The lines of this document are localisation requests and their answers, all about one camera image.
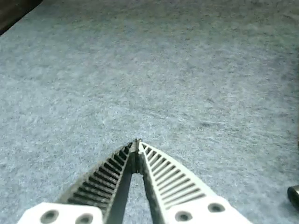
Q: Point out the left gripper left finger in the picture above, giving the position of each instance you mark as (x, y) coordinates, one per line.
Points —
(102, 184)

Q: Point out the black sleeve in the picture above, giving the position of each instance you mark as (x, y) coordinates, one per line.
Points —
(294, 195)

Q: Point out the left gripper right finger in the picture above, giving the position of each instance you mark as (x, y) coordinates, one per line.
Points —
(177, 186)

